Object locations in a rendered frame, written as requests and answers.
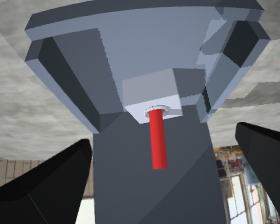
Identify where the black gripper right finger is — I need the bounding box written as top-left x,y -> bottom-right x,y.
235,122 -> 280,216

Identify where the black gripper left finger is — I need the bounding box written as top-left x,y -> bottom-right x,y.
0,138 -> 92,224

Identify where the red peg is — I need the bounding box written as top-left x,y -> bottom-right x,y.
149,109 -> 167,168

